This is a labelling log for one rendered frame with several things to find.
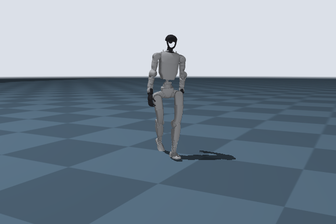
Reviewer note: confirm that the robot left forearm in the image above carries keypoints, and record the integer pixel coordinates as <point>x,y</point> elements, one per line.
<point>182,83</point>

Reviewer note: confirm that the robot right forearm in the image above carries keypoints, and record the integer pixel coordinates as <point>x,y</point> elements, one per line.
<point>150,83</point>

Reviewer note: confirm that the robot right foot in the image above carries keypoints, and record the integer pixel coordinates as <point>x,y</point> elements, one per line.
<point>160,146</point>

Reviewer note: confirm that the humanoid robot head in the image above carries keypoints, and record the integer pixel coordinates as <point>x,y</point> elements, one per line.
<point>170,39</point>

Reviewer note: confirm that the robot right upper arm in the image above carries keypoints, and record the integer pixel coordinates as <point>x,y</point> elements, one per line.
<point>154,65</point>

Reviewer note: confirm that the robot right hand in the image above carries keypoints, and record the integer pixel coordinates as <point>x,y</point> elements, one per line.
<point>150,98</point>

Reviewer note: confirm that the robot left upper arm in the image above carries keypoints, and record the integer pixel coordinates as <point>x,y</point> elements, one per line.
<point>183,74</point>

